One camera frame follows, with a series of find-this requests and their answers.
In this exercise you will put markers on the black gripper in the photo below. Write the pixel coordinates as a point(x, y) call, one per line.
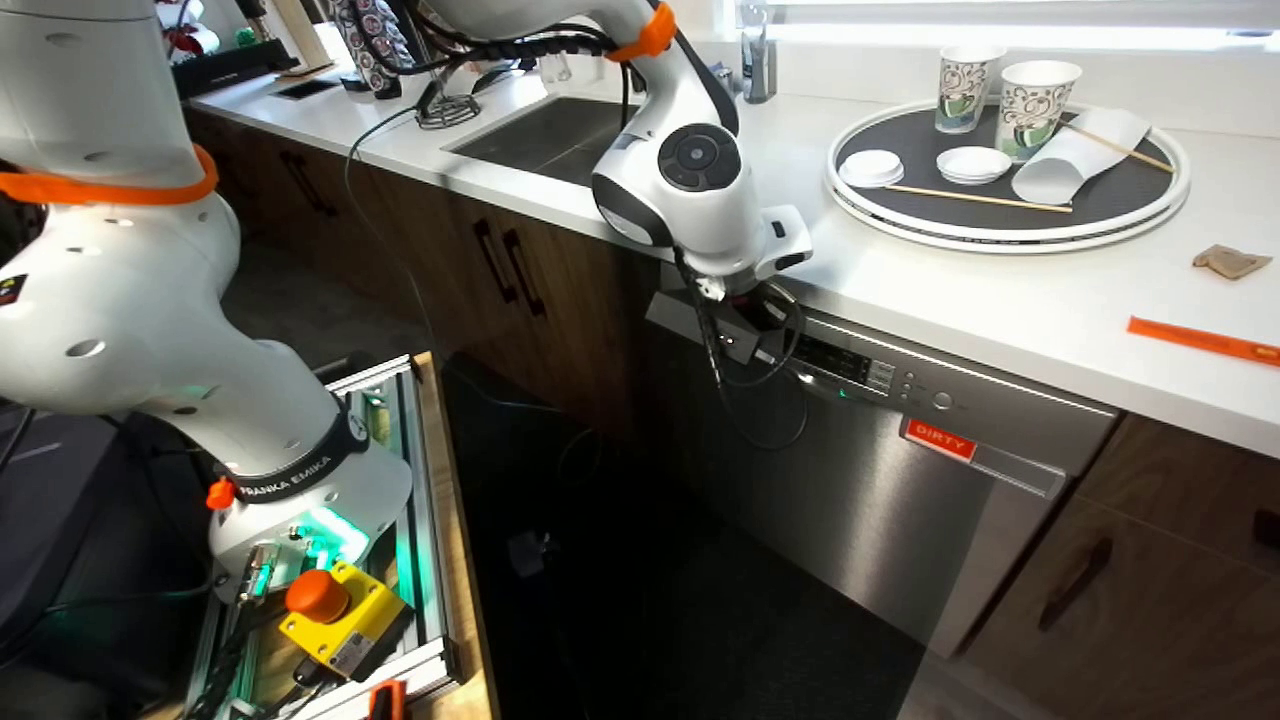
point(694, 317)

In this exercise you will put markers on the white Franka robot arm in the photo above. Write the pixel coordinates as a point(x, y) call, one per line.
point(105, 295)

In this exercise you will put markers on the stainless steel dishwasher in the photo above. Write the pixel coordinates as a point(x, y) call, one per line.
point(883, 485)

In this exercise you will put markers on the small white dish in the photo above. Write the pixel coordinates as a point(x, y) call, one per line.
point(972, 166)
point(875, 168)

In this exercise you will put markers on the wooden chopstick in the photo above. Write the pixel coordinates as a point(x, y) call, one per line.
point(1121, 144)
point(980, 196)

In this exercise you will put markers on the chrome kitchen faucet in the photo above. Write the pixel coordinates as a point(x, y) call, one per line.
point(759, 53)

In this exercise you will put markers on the stainless steel sink basin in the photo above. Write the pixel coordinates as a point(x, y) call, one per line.
point(532, 135)

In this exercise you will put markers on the patterned paper cup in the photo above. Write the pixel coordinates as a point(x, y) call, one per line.
point(970, 93)

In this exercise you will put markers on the white cup right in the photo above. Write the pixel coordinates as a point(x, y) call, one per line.
point(1035, 115)

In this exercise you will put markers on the rolled white napkin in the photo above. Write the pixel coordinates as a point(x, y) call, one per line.
point(1075, 161)

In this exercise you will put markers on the round white-rimmed black tray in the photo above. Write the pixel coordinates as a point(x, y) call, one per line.
point(1106, 200)

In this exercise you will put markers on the orange flat strip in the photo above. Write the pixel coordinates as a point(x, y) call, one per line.
point(1203, 342)

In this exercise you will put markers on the small brown paper piece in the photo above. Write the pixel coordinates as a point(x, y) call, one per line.
point(1229, 262)

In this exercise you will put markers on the yellow emergency stop box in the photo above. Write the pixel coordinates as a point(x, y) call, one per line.
point(340, 615)

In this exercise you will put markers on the dark grey bag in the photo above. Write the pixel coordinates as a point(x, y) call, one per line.
point(82, 532)

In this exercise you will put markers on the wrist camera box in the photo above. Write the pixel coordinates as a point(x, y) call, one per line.
point(785, 245)

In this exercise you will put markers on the aluminium frame robot cart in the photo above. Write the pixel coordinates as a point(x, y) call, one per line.
point(435, 532)

